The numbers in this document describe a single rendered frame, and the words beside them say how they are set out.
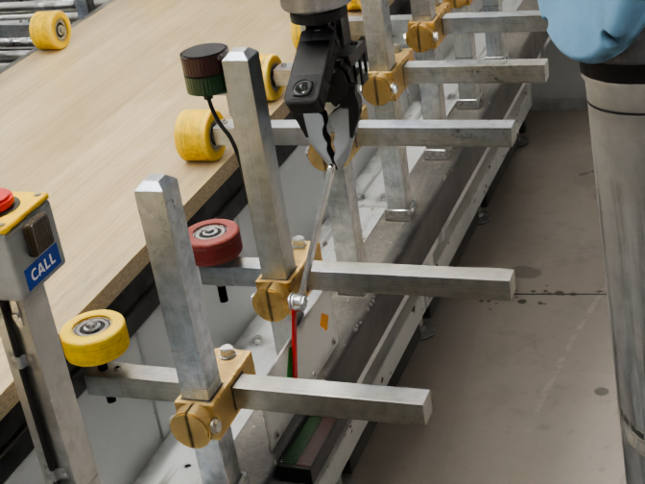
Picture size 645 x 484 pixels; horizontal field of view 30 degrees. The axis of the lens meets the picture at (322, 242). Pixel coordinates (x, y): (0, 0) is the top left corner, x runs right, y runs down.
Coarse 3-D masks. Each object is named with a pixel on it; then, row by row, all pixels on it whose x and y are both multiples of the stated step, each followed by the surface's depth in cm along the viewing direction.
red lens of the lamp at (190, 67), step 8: (216, 56) 144; (224, 56) 145; (184, 64) 146; (192, 64) 145; (200, 64) 144; (208, 64) 144; (216, 64) 145; (184, 72) 146; (192, 72) 145; (200, 72) 145; (208, 72) 145; (216, 72) 145
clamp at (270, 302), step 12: (300, 252) 163; (300, 264) 160; (300, 276) 159; (264, 288) 156; (276, 288) 156; (288, 288) 156; (252, 300) 157; (264, 300) 156; (276, 300) 155; (264, 312) 157; (276, 312) 156; (288, 312) 157
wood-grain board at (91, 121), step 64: (128, 0) 284; (192, 0) 276; (256, 0) 268; (64, 64) 245; (128, 64) 239; (0, 128) 216; (64, 128) 212; (128, 128) 207; (64, 192) 186; (128, 192) 182; (192, 192) 179; (64, 256) 165; (128, 256) 163; (64, 320) 149; (0, 384) 138
